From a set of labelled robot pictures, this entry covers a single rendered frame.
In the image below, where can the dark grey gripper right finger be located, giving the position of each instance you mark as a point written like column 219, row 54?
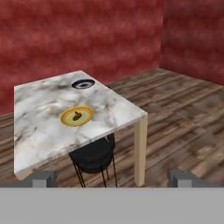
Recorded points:
column 178, row 178

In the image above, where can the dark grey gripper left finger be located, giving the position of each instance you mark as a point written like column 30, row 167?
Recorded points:
column 43, row 178

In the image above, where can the brown chicken drumstick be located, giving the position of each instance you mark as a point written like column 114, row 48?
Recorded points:
column 77, row 116

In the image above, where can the marble top table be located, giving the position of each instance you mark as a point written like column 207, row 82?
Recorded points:
column 43, row 125

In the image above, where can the black round stool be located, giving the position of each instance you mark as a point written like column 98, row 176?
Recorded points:
column 93, row 157

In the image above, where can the yellow plate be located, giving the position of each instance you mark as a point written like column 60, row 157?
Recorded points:
column 84, row 119

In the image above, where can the black and white bowl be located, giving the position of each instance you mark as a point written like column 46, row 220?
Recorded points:
column 83, row 84

